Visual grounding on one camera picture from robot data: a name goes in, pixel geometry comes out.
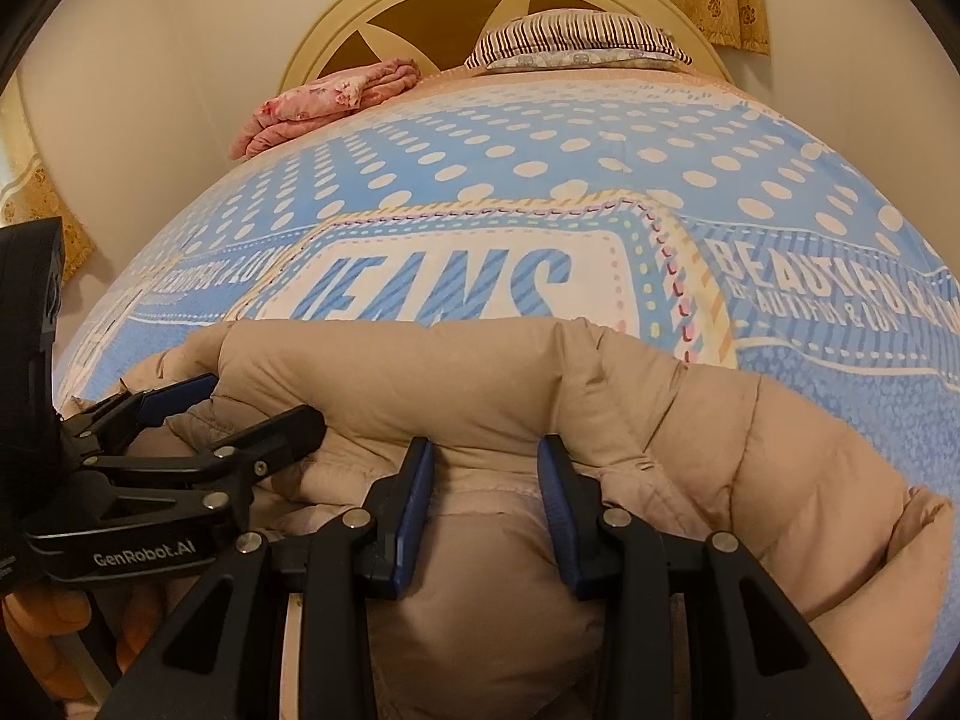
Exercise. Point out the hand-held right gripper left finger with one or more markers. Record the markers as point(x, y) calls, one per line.
point(416, 510)

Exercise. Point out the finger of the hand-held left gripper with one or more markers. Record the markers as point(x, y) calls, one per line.
point(277, 435)
point(180, 394)

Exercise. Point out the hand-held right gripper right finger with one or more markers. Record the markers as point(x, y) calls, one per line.
point(559, 517)

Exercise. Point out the beige quilted puffer jacket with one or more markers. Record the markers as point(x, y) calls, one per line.
point(675, 427)

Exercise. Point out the person's left hand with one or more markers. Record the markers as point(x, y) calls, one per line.
point(45, 630)

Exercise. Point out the yellow patterned side window curtain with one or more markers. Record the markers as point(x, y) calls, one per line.
point(30, 187)

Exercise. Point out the pink floral folded blanket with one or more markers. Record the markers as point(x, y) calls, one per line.
point(315, 101)

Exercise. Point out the pink and blue printed bedsheet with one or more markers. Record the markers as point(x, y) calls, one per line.
point(525, 165)

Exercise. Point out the cream wooden headboard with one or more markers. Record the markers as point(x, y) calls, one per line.
point(337, 22)

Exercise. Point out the striped pillow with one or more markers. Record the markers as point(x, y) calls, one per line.
point(570, 34)

